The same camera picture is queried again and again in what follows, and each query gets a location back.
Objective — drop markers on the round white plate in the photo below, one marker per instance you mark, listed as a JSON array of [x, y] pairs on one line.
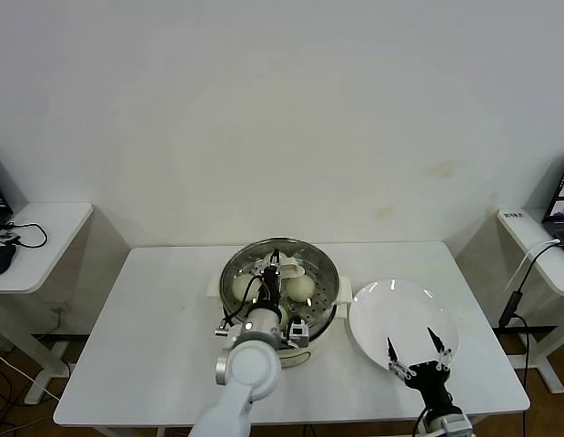
[[400, 318]]

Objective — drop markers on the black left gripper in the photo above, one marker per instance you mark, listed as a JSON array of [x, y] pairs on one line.
[[270, 289]]

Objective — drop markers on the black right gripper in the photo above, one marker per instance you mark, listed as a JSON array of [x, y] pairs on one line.
[[427, 378]]

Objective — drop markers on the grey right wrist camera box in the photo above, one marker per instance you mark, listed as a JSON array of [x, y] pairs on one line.
[[459, 428]]

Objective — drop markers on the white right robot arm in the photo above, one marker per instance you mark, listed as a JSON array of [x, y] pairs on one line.
[[436, 409]]

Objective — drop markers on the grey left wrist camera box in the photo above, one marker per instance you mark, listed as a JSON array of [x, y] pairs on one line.
[[299, 337]]

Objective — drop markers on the black computer mouse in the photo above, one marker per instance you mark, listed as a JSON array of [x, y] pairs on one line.
[[0, 261]]

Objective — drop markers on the white side table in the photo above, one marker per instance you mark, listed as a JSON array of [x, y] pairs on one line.
[[527, 236], [50, 236]]

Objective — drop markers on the black open laptop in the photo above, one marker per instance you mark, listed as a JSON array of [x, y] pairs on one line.
[[0, 200], [561, 218]]

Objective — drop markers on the perforated steel steamer basket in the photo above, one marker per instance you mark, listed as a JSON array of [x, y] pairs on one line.
[[323, 282]]

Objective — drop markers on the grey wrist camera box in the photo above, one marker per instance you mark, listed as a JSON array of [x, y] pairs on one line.
[[459, 428], [299, 337]]

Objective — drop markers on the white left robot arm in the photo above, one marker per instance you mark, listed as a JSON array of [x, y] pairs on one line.
[[248, 368]]

